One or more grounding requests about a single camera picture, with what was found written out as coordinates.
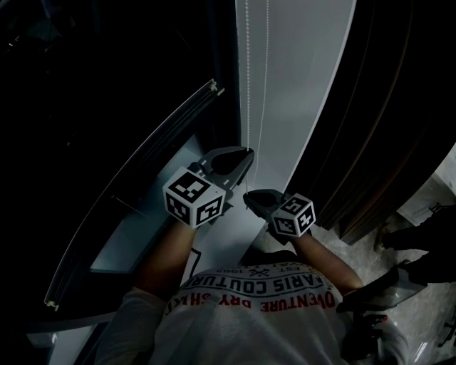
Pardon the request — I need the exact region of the person's right forearm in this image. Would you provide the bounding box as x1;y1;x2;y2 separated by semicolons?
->
290;235;364;292

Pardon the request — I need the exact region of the dark brown curtain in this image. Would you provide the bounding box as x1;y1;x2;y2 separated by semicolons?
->
284;0;456;245

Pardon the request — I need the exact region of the white bead chain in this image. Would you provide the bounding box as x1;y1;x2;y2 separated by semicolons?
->
243;0;271;200

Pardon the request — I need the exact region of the grey neck strap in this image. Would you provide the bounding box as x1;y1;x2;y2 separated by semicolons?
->
198;295;221;365

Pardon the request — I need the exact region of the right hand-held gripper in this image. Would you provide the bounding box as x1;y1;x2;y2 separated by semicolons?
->
242;188;317;246

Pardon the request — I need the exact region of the black chest-mounted phone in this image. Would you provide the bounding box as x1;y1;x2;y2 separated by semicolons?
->
336;262;428;313

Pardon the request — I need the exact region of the white cabinet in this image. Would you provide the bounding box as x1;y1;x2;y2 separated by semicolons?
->
395;142;456;227

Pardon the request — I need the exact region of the person's white printed t-shirt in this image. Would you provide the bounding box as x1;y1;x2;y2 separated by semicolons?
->
95;251;410;365

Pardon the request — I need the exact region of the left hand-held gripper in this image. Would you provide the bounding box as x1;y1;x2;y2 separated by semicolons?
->
162;146;256;229

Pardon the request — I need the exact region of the grey insect screen bar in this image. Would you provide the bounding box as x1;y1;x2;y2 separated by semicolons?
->
44;78;226;311

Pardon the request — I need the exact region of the thin white pull cord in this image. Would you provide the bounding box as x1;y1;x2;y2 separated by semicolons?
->
111;194;144;217

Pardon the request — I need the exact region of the person's left forearm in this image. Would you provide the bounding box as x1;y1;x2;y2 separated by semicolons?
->
137;220;197;297

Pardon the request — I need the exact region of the dark framed window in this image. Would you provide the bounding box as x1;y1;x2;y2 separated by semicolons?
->
0;0;239;365

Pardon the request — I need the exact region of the black metal floor stand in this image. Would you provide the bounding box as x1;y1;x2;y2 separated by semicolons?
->
436;320;456;349

